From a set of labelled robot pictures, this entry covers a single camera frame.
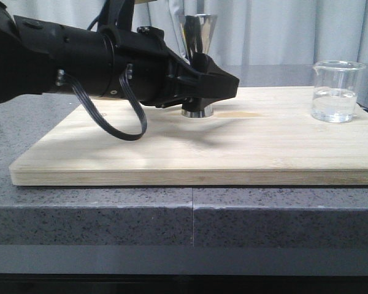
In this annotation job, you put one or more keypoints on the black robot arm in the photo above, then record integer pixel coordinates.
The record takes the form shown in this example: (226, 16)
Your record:
(33, 51)

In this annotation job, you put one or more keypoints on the grey curtain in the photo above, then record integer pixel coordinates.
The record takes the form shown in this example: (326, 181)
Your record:
(269, 32)

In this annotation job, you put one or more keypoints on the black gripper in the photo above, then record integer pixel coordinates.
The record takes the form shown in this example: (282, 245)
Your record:
(161, 78)

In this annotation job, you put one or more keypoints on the clear glass beaker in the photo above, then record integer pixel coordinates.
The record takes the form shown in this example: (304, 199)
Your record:
(335, 90)

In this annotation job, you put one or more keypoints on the steel double jigger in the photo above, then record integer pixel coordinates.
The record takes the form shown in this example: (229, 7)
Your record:
(196, 32)

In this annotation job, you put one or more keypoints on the wooden cutting board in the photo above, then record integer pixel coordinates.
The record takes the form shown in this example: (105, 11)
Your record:
(263, 136)

